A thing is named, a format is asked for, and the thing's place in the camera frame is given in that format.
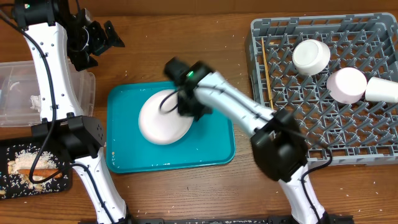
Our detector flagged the grey dish rack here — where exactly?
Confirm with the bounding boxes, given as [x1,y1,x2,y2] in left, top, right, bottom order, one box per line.
[246,12,397,166]

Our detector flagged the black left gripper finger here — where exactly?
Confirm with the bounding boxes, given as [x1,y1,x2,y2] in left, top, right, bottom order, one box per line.
[70,51,98,72]
[104,21,125,47]

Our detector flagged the orange carrot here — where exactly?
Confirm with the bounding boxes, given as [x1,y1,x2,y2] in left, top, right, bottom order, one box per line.
[17,169,58,178]

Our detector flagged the white paper cup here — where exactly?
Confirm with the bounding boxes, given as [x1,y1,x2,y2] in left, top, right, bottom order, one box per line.
[365,77,397,103]

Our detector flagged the black waste tray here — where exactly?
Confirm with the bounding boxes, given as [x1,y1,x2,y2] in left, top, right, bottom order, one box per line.
[1,137,72,199]

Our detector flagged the clear plastic bin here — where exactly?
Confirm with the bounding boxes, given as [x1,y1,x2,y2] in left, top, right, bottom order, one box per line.
[1,61,95,127]

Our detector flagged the white tissue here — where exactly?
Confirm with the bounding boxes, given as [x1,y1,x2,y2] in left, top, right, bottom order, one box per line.
[30,95,41,112]

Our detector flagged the large white plate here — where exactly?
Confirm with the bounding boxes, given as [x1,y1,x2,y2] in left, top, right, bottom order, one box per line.
[138,89,193,145]

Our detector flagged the white upturned bowl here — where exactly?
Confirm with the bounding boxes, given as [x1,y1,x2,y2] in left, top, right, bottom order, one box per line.
[292,39,331,76]

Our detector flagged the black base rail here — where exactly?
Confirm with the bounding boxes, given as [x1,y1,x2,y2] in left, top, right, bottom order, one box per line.
[77,215,355,224]

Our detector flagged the small white plate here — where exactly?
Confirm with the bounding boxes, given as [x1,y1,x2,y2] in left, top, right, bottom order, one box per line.
[326,67,368,104]

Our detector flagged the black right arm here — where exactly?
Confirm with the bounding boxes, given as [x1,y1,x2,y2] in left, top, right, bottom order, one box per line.
[164,57,327,223]

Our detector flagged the cardboard backdrop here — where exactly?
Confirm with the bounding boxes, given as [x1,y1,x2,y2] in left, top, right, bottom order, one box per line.
[0,0,398,20]

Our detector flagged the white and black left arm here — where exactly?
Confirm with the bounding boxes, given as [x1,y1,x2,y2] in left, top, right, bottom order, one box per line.
[11,0,132,223]

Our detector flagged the rice and food scraps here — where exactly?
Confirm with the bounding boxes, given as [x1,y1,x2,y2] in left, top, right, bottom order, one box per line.
[1,151,61,199]

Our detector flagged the teal plastic tray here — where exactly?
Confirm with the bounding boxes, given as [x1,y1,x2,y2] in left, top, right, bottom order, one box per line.
[106,82,236,174]

